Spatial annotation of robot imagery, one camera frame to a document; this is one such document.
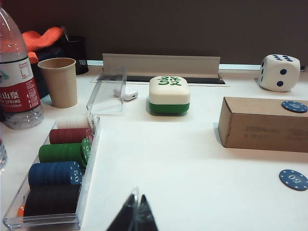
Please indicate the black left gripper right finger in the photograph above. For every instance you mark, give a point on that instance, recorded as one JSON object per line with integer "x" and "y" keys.
{"x": 148, "y": 214}

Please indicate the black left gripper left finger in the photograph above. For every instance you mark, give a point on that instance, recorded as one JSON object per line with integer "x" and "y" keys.
{"x": 125, "y": 214}

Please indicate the clear acrylic chip tray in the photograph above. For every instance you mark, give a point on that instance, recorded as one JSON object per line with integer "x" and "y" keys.
{"x": 89, "y": 168}

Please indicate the black chip stack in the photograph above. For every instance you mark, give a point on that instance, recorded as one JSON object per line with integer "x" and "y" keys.
{"x": 50, "y": 201}

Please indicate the blue chip stack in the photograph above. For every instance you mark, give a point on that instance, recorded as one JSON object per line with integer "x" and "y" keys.
{"x": 53, "y": 173}

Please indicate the green chip stack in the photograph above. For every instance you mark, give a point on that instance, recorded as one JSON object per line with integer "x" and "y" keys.
{"x": 62, "y": 152}

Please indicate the red chip stack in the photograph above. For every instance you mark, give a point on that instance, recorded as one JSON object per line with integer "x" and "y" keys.
{"x": 69, "y": 136}

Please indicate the white chip stack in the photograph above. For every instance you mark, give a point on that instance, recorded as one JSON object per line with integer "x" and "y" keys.
{"x": 74, "y": 122}

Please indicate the brown cardboard box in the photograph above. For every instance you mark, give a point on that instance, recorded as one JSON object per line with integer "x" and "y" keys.
{"x": 260, "y": 130}

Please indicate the blue poker chip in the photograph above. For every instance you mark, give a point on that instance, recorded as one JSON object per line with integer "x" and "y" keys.
{"x": 294, "y": 180}
{"x": 295, "y": 106}

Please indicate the small orange ball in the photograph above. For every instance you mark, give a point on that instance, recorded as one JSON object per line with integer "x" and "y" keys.
{"x": 21, "y": 210}

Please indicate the green and white case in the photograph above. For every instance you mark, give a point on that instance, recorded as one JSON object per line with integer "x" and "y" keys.
{"x": 169, "y": 98}

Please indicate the white earbuds case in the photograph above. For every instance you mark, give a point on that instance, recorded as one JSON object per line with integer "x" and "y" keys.
{"x": 130, "y": 95}

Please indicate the clear acrylic lid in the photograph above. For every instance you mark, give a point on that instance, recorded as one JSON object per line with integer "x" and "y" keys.
{"x": 106, "y": 96}

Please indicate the clear plastic bottle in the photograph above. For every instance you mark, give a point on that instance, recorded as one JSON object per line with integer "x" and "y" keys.
{"x": 2, "y": 154}

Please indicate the paper cup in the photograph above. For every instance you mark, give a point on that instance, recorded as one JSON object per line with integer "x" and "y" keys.
{"x": 60, "y": 84}

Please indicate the black mesh pen holder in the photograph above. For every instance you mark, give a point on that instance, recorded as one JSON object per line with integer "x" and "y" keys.
{"x": 77, "y": 53}

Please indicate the red label water bottle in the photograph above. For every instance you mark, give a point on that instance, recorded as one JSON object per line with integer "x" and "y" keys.
{"x": 16, "y": 72}

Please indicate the wide grey desk partition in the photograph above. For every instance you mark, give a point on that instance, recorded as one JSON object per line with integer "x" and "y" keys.
{"x": 168, "y": 24}

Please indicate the orange cloth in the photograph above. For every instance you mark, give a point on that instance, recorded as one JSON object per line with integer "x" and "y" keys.
{"x": 41, "y": 38}

